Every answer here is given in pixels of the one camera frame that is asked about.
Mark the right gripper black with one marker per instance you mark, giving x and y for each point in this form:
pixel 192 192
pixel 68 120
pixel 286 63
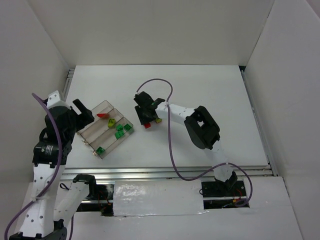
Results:
pixel 146 115

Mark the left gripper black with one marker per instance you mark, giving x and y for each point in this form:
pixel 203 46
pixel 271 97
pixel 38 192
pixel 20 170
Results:
pixel 81 116

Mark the red curved lego brick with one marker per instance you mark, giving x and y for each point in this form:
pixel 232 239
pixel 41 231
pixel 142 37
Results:
pixel 103 115

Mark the green curved lego brick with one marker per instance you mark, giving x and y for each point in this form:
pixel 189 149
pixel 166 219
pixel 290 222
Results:
pixel 127 127

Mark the lime small lego brick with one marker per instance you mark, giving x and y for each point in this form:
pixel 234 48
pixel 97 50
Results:
pixel 111 123

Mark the green lego brick with print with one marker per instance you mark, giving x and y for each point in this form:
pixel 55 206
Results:
pixel 119 127

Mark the green square lego brick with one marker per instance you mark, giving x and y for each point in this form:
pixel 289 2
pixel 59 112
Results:
pixel 119 134

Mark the green hollow lego brick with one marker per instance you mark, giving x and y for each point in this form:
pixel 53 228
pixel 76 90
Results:
pixel 100 150

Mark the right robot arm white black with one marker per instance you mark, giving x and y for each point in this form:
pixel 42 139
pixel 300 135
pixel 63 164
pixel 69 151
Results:
pixel 202 129

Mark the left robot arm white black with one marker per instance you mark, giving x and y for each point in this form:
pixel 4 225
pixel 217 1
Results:
pixel 44 220

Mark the red flat lego plate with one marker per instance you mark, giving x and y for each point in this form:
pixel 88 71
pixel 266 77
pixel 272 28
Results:
pixel 147 125

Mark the lime yellow long lego brick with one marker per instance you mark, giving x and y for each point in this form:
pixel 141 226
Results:
pixel 158 120

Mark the clear bin near compartment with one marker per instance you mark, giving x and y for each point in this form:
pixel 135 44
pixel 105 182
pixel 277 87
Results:
pixel 108 141

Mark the white tape cover panel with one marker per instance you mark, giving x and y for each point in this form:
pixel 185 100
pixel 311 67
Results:
pixel 157 198

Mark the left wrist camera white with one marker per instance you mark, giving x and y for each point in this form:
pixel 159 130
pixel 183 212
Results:
pixel 55 100

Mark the aluminium rail frame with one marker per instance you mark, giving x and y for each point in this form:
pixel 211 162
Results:
pixel 144 154

